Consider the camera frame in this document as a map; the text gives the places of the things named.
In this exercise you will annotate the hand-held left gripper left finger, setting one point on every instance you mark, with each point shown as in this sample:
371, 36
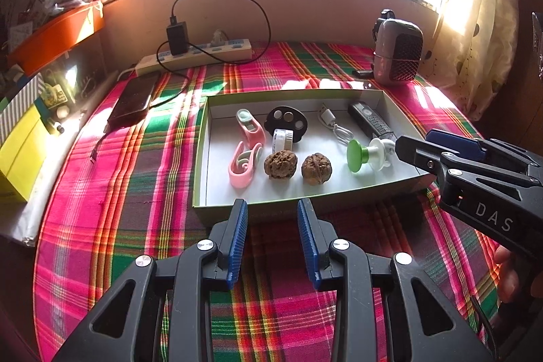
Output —
237, 243

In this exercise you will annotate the green and white cardboard box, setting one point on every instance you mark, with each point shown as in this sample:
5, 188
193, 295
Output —
220, 184

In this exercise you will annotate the person's right hand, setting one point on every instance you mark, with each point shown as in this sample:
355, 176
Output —
507, 275

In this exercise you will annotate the brown walnut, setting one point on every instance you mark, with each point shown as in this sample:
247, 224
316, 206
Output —
317, 169
279, 165

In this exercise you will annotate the orange box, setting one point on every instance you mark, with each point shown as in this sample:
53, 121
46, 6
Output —
55, 35

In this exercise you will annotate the grey portable heater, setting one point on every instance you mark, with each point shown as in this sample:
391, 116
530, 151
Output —
398, 48

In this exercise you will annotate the white power strip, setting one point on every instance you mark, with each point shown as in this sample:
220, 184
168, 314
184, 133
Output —
212, 52

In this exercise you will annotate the small black plug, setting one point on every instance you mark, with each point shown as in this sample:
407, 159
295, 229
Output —
362, 72

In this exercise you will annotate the green and white mushroom massager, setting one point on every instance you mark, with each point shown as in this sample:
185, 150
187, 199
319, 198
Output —
357, 156

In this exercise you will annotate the plaid cloth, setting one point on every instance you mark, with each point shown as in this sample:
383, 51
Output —
127, 196

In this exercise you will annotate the black smartphone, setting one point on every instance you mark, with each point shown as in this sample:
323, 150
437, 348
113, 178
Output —
133, 99

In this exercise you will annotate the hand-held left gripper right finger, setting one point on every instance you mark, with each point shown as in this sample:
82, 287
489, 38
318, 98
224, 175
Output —
307, 243

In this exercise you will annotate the pink clip gadget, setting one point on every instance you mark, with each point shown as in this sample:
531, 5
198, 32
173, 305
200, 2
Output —
242, 171

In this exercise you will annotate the black charger adapter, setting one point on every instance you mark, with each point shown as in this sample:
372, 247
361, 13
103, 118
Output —
177, 39

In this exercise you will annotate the small green box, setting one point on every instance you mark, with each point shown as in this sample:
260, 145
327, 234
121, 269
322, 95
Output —
53, 99

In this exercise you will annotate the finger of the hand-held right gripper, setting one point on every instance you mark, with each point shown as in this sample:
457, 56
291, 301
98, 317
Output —
420, 156
458, 143

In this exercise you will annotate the yellow box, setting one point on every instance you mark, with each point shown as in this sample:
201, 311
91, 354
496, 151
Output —
19, 158

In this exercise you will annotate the white round container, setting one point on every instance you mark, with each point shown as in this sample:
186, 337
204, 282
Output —
283, 140

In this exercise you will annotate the dotted curtain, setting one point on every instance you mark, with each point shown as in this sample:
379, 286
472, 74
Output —
483, 27

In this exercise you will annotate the black rectangular device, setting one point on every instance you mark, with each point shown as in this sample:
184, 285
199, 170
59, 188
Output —
367, 118

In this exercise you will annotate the striped box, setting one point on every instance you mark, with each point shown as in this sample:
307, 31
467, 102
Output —
19, 103

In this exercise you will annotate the black round device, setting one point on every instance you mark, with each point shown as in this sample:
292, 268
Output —
285, 117

